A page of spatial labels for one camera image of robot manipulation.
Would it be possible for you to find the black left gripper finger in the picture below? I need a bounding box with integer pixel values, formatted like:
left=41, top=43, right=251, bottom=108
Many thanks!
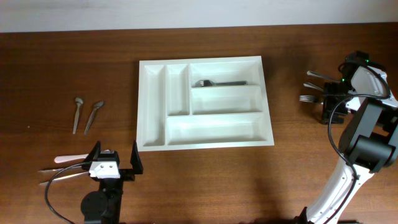
left=130, top=141, right=144, bottom=174
left=81, top=141, right=101, bottom=170

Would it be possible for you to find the steel fork dark handle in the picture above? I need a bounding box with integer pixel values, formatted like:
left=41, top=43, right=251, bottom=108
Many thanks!
left=193, top=80, right=248, bottom=88

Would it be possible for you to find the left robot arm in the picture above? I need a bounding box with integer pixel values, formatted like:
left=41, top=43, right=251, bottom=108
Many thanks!
left=80, top=141, right=144, bottom=223

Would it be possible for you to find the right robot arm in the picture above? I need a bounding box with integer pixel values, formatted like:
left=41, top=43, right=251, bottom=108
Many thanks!
left=292, top=51, right=397, bottom=223

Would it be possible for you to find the white plastic knife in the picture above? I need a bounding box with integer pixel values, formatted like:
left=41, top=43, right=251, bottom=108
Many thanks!
left=54, top=154, right=88, bottom=164

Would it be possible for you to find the small steel teaspoon right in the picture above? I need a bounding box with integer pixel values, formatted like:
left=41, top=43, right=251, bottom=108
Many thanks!
left=84, top=101, right=104, bottom=135

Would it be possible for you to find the small steel teaspoon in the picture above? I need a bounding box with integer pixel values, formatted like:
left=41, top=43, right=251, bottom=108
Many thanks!
left=73, top=97, right=84, bottom=134
left=84, top=101, right=104, bottom=135

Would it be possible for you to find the small steel teaspoon left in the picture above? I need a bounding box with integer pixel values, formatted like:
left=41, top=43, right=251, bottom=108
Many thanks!
left=73, top=97, right=84, bottom=134

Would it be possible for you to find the white plastic cutlery tray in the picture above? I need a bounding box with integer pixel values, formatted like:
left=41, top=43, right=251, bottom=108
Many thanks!
left=136, top=56, right=274, bottom=152

